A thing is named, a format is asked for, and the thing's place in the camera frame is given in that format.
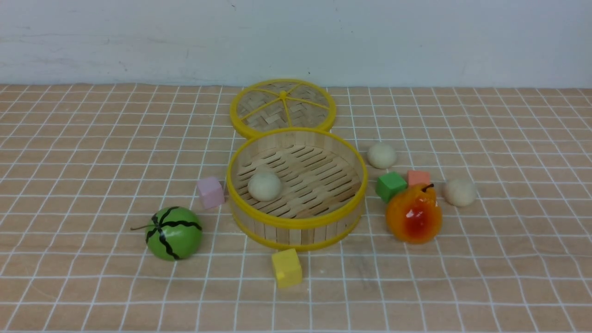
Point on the green toy watermelon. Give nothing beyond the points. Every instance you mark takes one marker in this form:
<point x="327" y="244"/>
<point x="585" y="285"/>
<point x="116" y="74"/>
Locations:
<point x="173" y="233"/>

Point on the green cube block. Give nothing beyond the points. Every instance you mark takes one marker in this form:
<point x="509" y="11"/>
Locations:
<point x="390" y="184"/>

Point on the bamboo steamer lid yellow rim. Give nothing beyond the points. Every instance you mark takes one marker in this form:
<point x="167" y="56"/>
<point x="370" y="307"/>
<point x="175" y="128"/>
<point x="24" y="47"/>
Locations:
<point x="281" y="103"/>

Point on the orange cube block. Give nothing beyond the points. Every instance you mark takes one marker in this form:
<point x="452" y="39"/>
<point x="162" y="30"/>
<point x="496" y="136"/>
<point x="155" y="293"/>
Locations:
<point x="415" y="177"/>

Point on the yellow cube block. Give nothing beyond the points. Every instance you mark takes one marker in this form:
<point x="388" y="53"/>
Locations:
<point x="287" y="268"/>

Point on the orange toy pear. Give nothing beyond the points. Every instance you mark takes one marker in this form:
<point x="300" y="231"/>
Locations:
<point x="413" y="215"/>

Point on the white bun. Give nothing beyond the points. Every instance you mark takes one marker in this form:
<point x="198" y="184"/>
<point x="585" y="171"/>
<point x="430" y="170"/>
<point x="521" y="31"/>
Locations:
<point x="381" y="156"/>
<point x="460" y="192"/>
<point x="264" y="186"/>

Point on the bamboo steamer tray yellow rim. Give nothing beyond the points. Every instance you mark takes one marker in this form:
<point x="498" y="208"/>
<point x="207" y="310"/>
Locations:
<point x="324" y="180"/>

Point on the pink cube block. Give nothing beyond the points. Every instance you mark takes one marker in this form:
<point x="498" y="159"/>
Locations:
<point x="211" y="192"/>

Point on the checkered orange tablecloth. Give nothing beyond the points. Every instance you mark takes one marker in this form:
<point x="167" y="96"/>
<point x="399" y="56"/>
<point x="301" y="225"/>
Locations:
<point x="82" y="164"/>

